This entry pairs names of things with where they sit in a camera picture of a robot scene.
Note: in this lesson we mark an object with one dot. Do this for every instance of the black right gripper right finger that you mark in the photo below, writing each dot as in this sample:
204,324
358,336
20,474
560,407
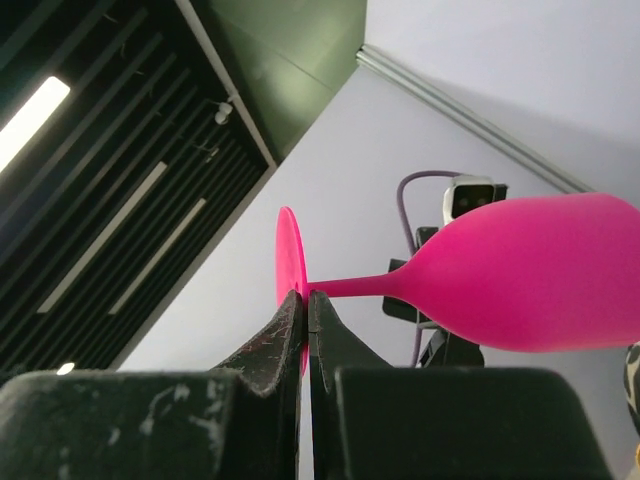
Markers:
371,420

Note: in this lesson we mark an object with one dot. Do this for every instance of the black cream flower blanket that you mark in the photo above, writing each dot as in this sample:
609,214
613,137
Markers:
631,382

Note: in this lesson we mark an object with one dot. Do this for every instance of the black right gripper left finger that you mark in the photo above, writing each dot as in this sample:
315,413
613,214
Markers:
239,420

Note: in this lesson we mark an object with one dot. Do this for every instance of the magenta wine glass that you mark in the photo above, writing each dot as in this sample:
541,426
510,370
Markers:
537,274

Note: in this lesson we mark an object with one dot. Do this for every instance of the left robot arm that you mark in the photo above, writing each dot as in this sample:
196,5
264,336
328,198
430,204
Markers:
443,348

